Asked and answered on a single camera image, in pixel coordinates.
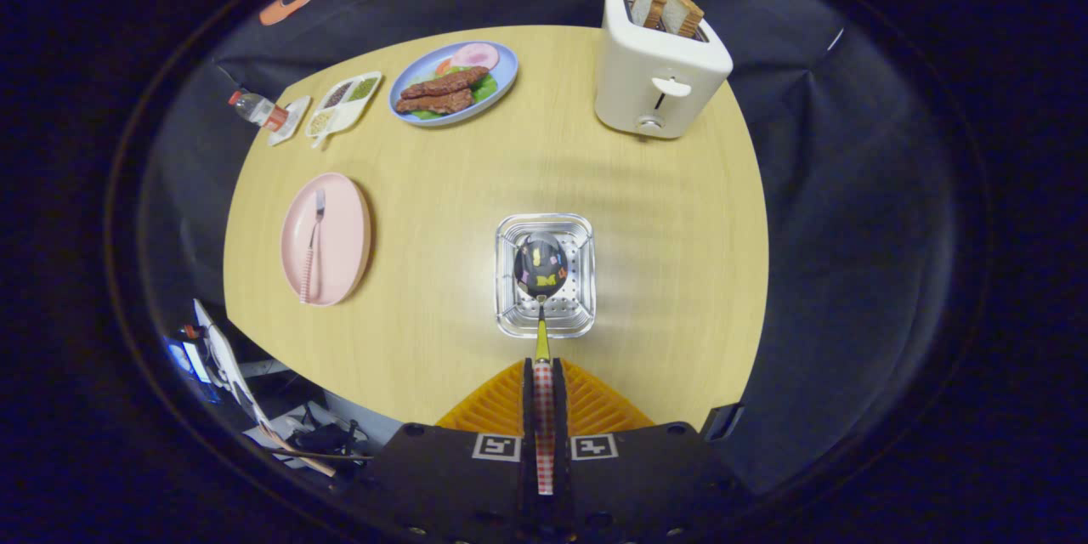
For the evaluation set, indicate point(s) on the white square coaster tray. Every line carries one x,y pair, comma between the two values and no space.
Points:
297,110

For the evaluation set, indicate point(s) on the blue plate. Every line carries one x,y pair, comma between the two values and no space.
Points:
506,68

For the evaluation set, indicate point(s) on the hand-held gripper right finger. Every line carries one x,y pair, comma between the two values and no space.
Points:
629,476

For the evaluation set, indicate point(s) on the brown grilled sausage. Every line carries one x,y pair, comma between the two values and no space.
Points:
446,82
433,102

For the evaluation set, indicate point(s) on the green lettuce leaf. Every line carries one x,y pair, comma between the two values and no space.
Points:
486,87

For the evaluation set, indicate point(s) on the pink plate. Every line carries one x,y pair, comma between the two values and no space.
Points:
344,238

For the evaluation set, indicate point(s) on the pink ham slice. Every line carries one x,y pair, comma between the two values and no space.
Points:
476,55

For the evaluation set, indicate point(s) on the white flat panel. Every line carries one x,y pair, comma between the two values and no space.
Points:
223,357

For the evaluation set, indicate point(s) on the clear water bottle red label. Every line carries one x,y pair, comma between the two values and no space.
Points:
255,109

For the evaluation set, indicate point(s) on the white divided tray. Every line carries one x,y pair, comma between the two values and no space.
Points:
344,117

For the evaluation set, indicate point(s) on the white toaster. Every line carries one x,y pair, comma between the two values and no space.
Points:
646,59

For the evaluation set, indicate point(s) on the brown beans pile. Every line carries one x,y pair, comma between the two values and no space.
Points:
337,93

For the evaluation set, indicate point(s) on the blue lit device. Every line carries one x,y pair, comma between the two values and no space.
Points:
191,361

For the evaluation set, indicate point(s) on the yellow beans pile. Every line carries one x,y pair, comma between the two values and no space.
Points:
320,123

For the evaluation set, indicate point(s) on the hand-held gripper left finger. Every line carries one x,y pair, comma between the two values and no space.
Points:
459,476

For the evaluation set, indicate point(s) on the green beans pile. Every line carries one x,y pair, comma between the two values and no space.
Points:
364,87

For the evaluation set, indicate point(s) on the red tomato slice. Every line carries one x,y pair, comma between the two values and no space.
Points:
443,66

